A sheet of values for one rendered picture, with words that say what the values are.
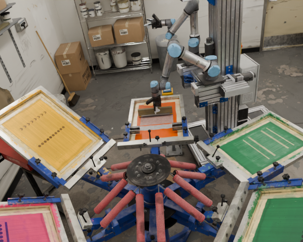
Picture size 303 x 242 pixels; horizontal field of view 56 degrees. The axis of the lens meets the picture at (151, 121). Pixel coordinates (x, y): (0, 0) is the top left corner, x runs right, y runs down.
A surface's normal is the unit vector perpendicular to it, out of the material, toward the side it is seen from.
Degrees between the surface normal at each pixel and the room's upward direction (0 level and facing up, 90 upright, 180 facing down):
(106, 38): 91
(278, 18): 90
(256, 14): 90
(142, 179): 0
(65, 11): 90
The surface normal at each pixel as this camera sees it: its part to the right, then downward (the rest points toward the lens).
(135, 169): -0.13, -0.80
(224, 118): 0.22, 0.55
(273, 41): -0.03, 0.59
